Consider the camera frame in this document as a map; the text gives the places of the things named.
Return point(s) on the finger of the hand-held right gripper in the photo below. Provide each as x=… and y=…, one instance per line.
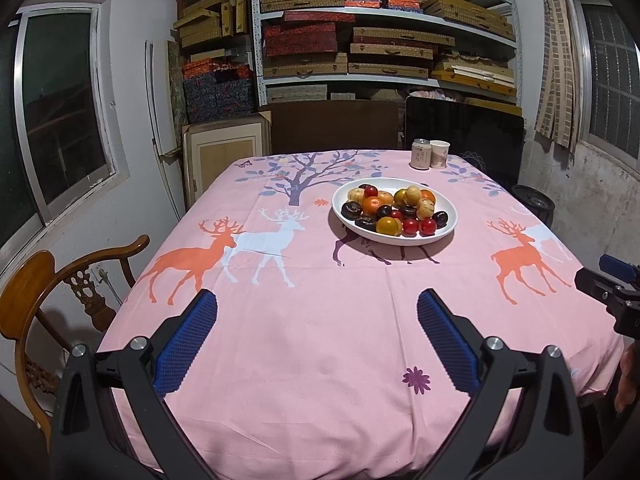
x=617, y=266
x=595, y=282

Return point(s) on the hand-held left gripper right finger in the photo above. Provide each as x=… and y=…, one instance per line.
x=447, y=340

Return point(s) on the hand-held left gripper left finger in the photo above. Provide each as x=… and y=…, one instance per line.
x=187, y=345

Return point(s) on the red tomato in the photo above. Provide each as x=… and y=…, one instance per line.
x=370, y=191
x=427, y=226
x=410, y=226
x=396, y=215

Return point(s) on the dark plum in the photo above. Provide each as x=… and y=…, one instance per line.
x=385, y=210
x=440, y=217
x=407, y=211

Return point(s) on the yellow tomato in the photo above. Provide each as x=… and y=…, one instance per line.
x=387, y=225

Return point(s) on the white oval plate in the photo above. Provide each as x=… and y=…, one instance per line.
x=449, y=207

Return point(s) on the orange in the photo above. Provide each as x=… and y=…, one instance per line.
x=428, y=194
x=372, y=205

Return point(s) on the yellow-green tomato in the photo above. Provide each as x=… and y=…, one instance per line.
x=401, y=195

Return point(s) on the golden orange apple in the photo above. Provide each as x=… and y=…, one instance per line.
x=385, y=195

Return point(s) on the person's right hand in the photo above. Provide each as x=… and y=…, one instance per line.
x=624, y=380

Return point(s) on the black wheel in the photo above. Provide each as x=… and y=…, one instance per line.
x=535, y=200

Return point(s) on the pink deer print tablecloth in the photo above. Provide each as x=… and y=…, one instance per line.
x=310, y=320

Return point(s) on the carved wooden chair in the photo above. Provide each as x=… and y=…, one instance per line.
x=30, y=285

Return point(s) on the window with metal mesh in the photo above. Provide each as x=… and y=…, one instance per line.
x=610, y=85

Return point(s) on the paper cup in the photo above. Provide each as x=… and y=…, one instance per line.
x=440, y=154

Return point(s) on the pink drink can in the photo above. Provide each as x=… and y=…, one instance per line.
x=421, y=154

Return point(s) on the beige framed panel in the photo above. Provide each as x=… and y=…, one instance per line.
x=225, y=160

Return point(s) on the black flat panel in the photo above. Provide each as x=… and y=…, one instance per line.
x=475, y=130

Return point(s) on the hanging woven strip mat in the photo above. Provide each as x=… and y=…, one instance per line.
x=555, y=60

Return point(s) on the white leaning slat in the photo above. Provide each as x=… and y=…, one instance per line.
x=152, y=110

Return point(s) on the brown board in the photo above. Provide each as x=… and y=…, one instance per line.
x=340, y=127

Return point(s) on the pink cloth bundle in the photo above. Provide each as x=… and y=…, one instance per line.
x=432, y=94

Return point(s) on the pile of patterned boxes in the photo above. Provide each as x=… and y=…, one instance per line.
x=215, y=95

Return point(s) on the white framed window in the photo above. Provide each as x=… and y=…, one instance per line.
x=60, y=110

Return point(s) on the stacks of flat woven boxes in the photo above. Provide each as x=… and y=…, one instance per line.
x=305, y=65

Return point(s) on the white metal shelf rack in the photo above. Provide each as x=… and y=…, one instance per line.
x=256, y=35

